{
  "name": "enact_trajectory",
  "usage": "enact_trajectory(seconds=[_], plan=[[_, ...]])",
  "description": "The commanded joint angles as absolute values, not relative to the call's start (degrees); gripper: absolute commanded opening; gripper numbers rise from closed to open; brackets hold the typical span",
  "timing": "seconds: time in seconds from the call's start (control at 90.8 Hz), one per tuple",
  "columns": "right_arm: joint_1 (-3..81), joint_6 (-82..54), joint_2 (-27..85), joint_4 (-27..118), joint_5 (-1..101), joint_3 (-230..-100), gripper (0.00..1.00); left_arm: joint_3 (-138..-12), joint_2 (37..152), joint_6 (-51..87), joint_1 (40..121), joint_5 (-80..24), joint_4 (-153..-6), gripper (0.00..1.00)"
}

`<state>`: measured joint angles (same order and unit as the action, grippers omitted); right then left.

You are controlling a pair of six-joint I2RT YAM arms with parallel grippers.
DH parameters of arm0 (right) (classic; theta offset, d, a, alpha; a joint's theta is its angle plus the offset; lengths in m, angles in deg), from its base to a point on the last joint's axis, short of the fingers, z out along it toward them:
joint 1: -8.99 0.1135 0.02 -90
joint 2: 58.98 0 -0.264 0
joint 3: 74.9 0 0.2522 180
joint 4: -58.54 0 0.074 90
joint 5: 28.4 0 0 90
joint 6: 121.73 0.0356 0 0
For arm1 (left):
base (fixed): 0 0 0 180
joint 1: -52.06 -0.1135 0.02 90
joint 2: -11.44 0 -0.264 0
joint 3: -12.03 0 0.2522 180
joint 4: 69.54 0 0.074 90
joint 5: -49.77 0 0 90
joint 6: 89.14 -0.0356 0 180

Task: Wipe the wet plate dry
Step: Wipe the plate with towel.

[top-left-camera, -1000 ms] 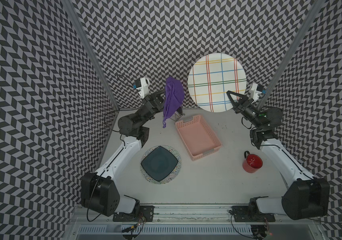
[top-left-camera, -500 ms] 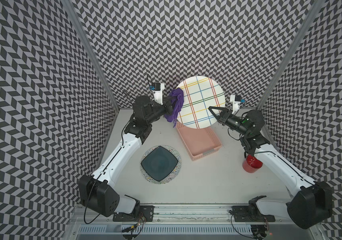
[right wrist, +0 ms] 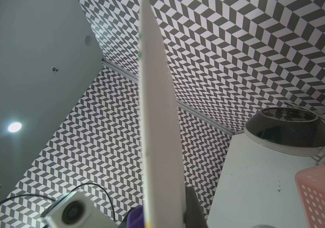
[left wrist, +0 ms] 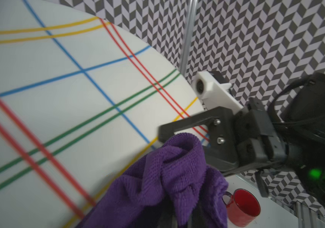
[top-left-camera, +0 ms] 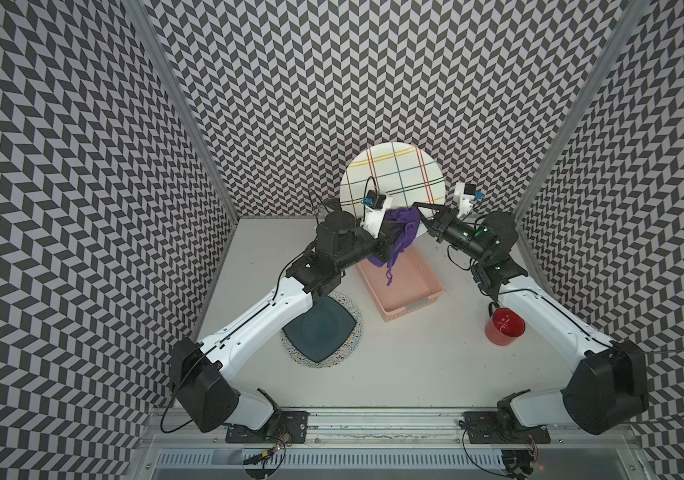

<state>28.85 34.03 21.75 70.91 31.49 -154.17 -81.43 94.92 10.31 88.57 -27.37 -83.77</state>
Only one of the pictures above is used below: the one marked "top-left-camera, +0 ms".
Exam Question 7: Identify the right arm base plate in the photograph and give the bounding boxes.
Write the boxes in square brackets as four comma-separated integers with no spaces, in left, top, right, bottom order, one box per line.
[459,410,551,445]

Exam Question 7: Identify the white plate coloured stripes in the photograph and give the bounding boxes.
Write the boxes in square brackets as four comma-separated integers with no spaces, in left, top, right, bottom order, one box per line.
[339,142,447,218]

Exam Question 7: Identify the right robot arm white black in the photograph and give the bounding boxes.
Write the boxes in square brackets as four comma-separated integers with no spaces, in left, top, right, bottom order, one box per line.
[422,204,650,435]

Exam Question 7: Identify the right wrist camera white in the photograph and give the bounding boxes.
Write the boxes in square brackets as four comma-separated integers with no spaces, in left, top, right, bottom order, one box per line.
[453,182,485,220]

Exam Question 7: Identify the pink perforated basket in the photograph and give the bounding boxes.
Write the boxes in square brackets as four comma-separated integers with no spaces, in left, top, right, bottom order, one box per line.
[357,245,445,322]

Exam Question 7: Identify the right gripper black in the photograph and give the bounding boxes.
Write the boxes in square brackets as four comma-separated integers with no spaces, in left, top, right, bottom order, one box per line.
[410,201,489,262]

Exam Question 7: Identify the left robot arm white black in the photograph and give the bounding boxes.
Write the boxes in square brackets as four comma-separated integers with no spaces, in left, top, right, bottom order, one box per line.
[170,211,406,432]

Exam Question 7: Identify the teal square plate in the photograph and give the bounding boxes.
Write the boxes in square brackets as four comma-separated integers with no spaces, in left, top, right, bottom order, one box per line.
[282,293,359,364]

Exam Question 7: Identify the red mug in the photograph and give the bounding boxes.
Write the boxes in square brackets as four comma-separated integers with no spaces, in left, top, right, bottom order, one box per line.
[485,302,526,347]

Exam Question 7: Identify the purple cloth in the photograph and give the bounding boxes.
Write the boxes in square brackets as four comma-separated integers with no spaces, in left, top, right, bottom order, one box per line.
[368,207,421,287]

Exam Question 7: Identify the colourful squiggle round plate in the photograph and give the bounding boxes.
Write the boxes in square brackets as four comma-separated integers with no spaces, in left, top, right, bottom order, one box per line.
[279,290,366,370]

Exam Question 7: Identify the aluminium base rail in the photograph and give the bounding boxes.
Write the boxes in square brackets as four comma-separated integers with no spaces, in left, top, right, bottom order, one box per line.
[124,407,656,479]

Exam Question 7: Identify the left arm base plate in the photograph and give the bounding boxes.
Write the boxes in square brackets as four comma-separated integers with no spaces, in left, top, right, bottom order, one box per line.
[226,410,310,446]

